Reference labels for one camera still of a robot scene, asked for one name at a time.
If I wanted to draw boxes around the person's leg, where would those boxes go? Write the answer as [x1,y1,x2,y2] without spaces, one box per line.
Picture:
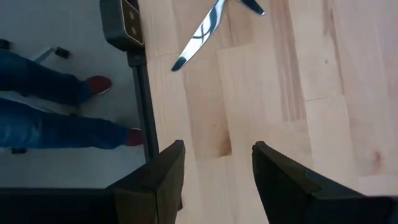
[0,48,87,106]
[0,98,130,150]

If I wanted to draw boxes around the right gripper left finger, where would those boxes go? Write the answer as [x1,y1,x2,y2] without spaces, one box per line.
[107,139,187,224]

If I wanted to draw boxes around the silver knife teal patterned handle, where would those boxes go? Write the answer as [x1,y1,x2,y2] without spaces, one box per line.
[170,0,228,72]
[239,0,266,16]

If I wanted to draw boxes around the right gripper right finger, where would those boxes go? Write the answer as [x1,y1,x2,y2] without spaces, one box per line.
[251,141,373,224]

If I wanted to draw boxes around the black table-level camera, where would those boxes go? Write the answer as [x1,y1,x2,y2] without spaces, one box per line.
[99,0,146,52]

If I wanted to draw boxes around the person's foot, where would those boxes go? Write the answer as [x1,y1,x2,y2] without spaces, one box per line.
[82,75,113,96]
[125,127,144,147]

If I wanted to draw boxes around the person in blue jeans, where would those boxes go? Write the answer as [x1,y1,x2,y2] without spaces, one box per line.
[0,38,71,156]

